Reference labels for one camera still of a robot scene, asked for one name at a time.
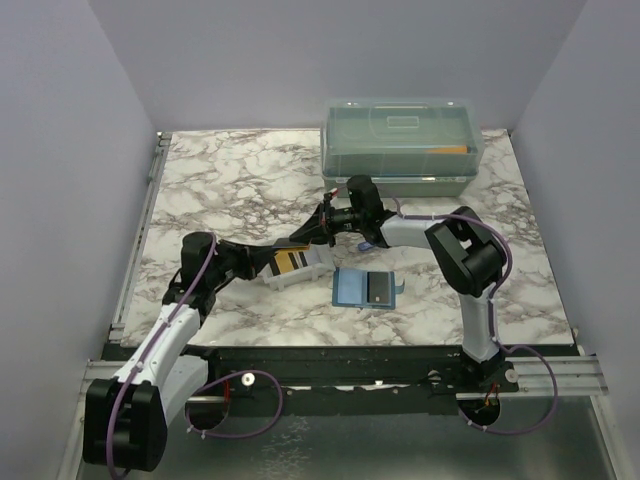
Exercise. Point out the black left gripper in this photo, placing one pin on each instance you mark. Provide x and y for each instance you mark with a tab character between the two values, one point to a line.
252	259

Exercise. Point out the black VIP card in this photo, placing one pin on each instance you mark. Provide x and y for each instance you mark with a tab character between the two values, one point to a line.
379	288

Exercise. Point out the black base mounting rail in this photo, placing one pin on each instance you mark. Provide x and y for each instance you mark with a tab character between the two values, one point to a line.
441	369

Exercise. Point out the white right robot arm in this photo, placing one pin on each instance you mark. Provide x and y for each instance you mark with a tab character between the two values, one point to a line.
473	258

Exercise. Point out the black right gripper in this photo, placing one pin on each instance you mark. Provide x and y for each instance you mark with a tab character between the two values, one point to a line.
319	227

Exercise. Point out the clear lidded storage box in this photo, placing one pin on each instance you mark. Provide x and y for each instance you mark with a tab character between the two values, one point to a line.
419	148

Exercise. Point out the white plastic card tray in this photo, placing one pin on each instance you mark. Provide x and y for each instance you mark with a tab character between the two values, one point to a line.
308	274

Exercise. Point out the blue leather card holder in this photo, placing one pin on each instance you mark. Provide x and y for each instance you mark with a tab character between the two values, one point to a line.
356	288

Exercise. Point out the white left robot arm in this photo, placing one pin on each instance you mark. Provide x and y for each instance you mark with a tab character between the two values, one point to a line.
127	416

